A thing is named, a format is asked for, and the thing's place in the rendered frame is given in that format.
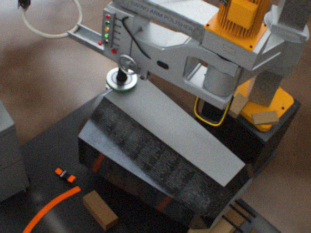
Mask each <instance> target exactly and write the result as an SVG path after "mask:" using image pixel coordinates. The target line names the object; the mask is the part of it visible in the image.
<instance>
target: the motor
mask: <svg viewBox="0 0 311 233"><path fill-rule="evenodd" d="M219 1H220V2H221V4H220V6H219V11H217V12H216V14H215V15H214V16H213V17H212V18H211V19H210V20H209V21H208V23H206V24H205V25H204V29H206V30H208V31H210V32H212V33H214V34H216V35H218V36H220V37H222V38H224V39H227V40H229V41H231V42H233V43H235V44H237V45H239V46H241V47H243V48H244V49H247V50H249V51H250V52H253V50H254V48H255V47H256V45H257V44H258V42H259V41H260V39H261V37H262V36H263V34H264V33H265V31H266V30H267V28H268V26H267V25H266V24H263V20H264V17H265V14H266V11H267V8H268V5H269V2H270V0H219Z"/></svg>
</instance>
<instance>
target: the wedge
mask: <svg viewBox="0 0 311 233"><path fill-rule="evenodd" d="M251 116H252V119H253V122H254V125H277V124H278V122H279V119H278V116H277V112H276V111H275V110H272V111H268V112H261V113H254V114H251Z"/></svg>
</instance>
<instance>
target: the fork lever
mask: <svg viewBox="0 0 311 233"><path fill-rule="evenodd" d="M77 26H78V27H79V29H78V30H77V31H76V32H75V33H72V32H70V31H68V32H67V33H68V35H69V36H68V37H69V38H70V39H73V40H74V41H76V42H78V43H80V44H82V45H84V46H86V47H87V48H90V49H91V50H93V51H96V52H98V53H99V54H101V55H104V54H103V53H104V46H99V45H98V42H100V41H101V34H99V33H97V32H95V31H94V30H91V29H89V28H87V27H85V26H82V25H81V24H79V23H77ZM104 56H105V55H104ZM105 57H106V56H105ZM107 58H108V57H107ZM108 59H110V58H108ZM110 60H113V61H114V62H116V61H115V60H114V59H110ZM116 63H117V62H116ZM129 70H131V71H133V72H134V71H135V66H131V67H130V68H129ZM140 72H141V69H140V68H139V67H138V71H137V74H138V75H140ZM150 77H151V74H150V72H149V71H148V76H147V79H148V80H150ZM140 78H141V80H144V78H145V77H144V76H140Z"/></svg>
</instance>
